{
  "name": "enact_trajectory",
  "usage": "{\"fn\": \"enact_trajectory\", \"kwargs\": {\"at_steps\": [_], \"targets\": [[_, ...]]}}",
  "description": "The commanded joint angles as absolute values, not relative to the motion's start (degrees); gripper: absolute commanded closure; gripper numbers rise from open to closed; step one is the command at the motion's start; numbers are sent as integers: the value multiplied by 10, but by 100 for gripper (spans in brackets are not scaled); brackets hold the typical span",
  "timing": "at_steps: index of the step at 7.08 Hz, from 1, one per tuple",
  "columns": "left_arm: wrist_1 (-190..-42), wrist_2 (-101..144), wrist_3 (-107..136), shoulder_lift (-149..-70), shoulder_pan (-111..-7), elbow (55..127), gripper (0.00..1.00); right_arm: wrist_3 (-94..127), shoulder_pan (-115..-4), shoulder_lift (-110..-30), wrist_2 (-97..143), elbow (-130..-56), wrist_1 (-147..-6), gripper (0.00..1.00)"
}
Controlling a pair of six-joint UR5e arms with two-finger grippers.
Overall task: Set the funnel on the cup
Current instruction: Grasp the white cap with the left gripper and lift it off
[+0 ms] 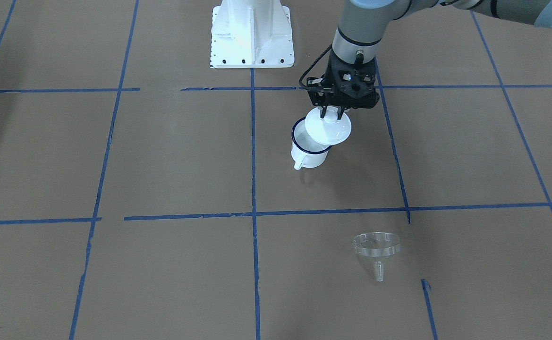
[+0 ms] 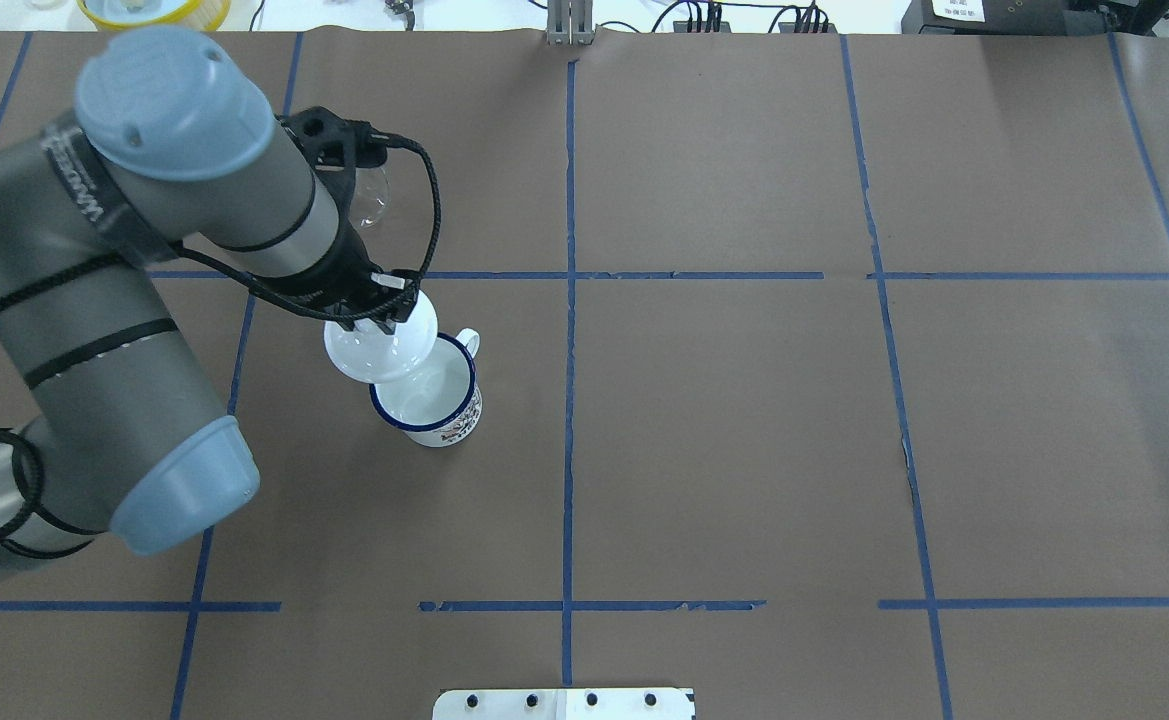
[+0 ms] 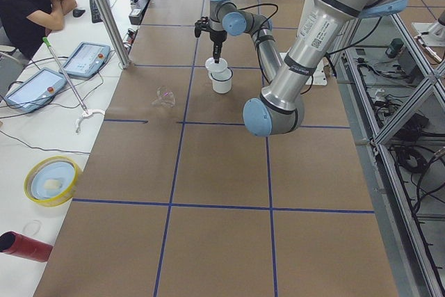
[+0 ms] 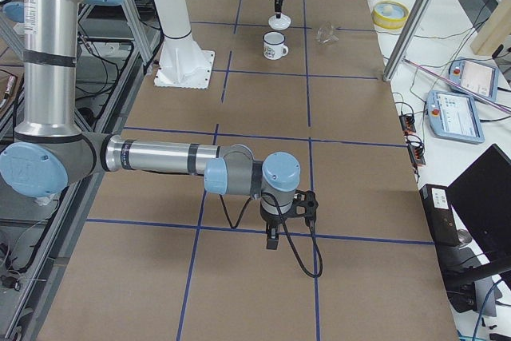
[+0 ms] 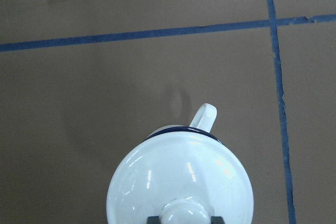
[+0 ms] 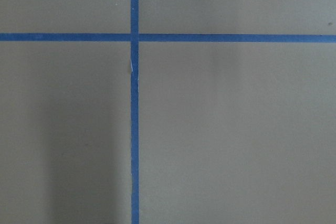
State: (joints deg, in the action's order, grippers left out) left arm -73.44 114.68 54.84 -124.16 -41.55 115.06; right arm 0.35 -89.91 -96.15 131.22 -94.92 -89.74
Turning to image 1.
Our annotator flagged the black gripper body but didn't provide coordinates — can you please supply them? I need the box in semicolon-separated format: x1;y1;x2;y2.
307;50;380;110

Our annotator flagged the clear glass funnel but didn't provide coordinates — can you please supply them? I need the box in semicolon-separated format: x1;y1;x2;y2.
352;232;401;282

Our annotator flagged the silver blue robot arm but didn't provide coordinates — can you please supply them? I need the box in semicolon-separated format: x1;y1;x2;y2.
299;0;552;119

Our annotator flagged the white enamel mug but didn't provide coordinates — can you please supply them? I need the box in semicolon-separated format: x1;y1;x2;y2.
290;118;332;170

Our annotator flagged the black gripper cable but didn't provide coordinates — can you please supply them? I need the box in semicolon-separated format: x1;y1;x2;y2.
298;44;333;90

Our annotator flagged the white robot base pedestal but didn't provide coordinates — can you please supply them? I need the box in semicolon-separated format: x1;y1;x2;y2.
210;0;295;69

